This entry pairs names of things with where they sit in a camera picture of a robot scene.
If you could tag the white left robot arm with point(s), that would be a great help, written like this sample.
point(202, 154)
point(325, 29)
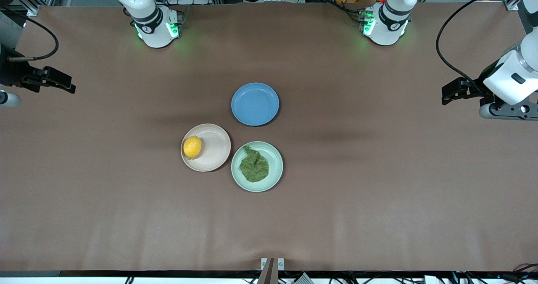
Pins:
point(384, 30)

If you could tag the metal table edge bracket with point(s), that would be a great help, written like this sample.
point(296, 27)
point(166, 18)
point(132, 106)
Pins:
point(272, 269)

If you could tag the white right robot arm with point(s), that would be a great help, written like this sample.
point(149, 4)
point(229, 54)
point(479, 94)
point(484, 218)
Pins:
point(153, 32)

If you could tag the beige plate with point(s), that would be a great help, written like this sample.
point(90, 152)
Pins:
point(214, 147)

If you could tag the yellow lemon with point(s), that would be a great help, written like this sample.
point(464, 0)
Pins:
point(192, 146)

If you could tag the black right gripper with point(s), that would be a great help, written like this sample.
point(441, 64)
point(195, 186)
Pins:
point(11, 73)

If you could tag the green lettuce leaf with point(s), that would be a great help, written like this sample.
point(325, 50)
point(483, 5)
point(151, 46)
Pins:
point(254, 166)

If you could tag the blue plate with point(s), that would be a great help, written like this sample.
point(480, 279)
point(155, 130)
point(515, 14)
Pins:
point(254, 103)

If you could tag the light green plate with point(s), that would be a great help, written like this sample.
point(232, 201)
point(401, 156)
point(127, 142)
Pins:
point(275, 166)

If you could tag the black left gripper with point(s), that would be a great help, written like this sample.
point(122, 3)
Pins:
point(482, 84)

